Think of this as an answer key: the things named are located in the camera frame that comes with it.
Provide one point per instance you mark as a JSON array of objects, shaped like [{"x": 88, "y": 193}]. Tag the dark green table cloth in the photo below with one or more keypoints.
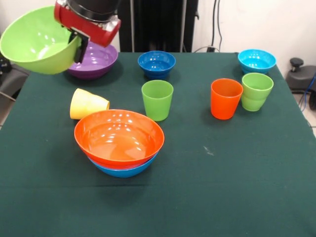
[{"x": 197, "y": 185}]

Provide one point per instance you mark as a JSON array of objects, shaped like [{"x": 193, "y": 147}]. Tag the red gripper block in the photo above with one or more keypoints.
[{"x": 86, "y": 26}]

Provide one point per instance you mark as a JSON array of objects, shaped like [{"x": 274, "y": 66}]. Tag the wide orange bowl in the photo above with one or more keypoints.
[{"x": 118, "y": 138}]

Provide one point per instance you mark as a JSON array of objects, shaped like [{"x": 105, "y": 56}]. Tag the light blue small bowl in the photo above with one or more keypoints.
[{"x": 256, "y": 61}]

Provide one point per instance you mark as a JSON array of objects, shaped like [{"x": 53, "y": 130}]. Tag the plain orange cup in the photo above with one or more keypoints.
[{"x": 224, "y": 103}]

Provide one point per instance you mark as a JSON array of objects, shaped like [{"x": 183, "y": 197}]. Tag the dark blue small bowl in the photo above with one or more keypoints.
[{"x": 156, "y": 64}]

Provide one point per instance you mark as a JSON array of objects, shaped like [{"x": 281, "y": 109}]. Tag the ribbed green cup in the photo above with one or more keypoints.
[{"x": 256, "y": 98}]

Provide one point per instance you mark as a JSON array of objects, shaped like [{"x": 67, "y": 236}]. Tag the large blue bowl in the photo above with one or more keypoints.
[{"x": 123, "y": 172}]

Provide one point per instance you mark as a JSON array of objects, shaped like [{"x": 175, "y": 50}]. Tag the large green bowl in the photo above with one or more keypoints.
[{"x": 37, "y": 42}]

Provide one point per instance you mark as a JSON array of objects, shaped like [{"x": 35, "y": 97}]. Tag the plain green cup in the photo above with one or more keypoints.
[{"x": 157, "y": 103}]

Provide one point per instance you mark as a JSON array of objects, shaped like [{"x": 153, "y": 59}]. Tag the grey chair base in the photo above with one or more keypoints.
[{"x": 12, "y": 82}]

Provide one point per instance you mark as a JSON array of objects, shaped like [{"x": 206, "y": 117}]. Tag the ribbed yellow cup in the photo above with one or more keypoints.
[{"x": 84, "y": 103}]

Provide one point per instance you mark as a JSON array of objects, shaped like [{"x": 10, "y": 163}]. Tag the purple bowl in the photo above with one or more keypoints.
[{"x": 98, "y": 64}]

